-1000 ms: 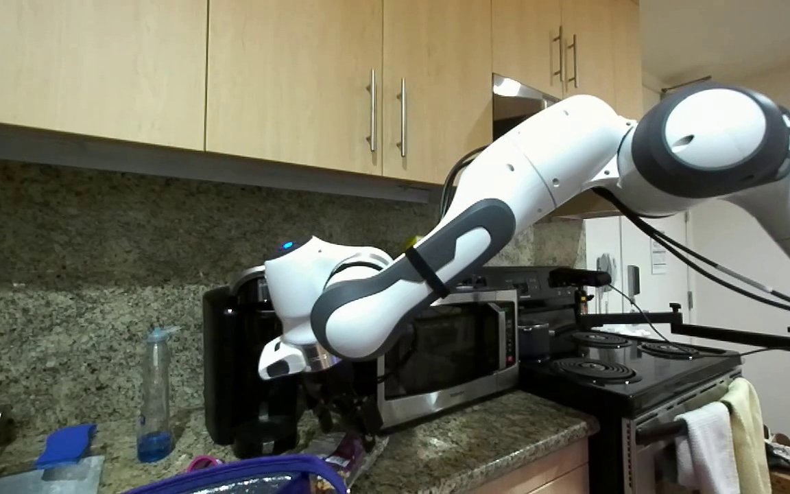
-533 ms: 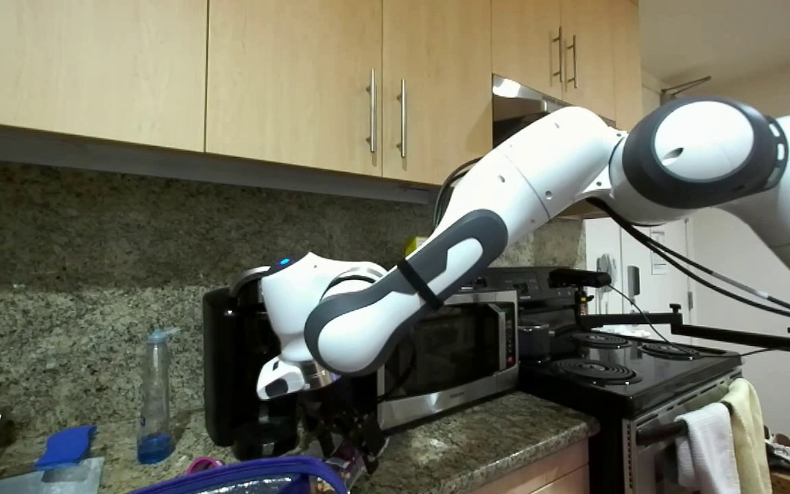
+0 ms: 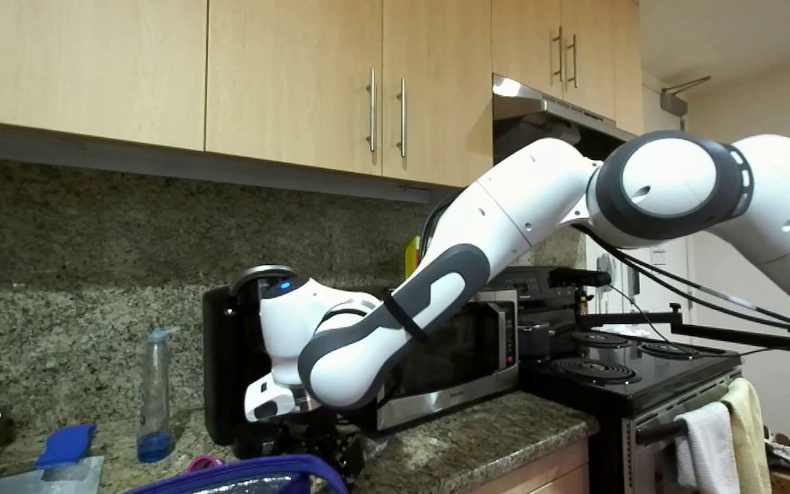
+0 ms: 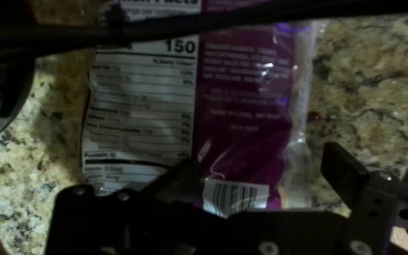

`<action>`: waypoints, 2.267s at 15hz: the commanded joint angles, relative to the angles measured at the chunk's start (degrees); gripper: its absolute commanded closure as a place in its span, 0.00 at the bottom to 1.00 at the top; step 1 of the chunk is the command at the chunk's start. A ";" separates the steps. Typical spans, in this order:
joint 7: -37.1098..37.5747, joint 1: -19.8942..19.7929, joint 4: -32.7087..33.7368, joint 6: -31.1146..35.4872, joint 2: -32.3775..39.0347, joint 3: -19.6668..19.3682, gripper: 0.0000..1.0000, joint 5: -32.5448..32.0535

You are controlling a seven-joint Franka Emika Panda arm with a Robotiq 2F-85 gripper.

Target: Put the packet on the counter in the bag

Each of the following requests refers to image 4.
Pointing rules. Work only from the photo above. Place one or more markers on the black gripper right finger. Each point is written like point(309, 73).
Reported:
point(368, 188)

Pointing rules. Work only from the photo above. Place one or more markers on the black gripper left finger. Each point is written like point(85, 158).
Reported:
point(99, 221)

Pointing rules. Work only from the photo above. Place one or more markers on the purple snack packet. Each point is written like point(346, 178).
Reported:
point(204, 113)

